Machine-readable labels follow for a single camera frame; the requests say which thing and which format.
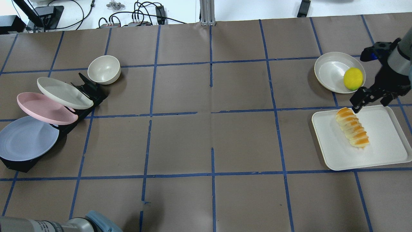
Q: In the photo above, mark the white rectangular tray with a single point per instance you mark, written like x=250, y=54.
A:
x=388, y=143

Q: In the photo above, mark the cream plate in rack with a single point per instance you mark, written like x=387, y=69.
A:
x=63, y=93

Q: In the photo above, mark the blue plate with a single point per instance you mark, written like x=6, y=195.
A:
x=27, y=138

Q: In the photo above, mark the orange striped bread loaf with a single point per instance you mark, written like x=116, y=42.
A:
x=352, y=128

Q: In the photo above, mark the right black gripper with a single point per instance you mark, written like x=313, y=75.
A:
x=393, y=81

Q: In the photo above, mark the black dish rack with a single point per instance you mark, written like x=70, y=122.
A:
x=94, y=93

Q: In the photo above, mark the shallow cream bowl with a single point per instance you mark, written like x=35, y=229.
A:
x=330, y=69

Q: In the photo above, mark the pink plate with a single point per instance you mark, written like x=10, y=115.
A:
x=44, y=109

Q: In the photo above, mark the aluminium frame post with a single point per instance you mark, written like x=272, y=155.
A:
x=207, y=13

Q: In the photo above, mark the yellow lemon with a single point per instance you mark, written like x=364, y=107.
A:
x=353, y=79

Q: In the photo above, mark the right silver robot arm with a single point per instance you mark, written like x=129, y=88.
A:
x=396, y=55

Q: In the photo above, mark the cream deep bowl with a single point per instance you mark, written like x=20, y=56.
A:
x=104, y=70

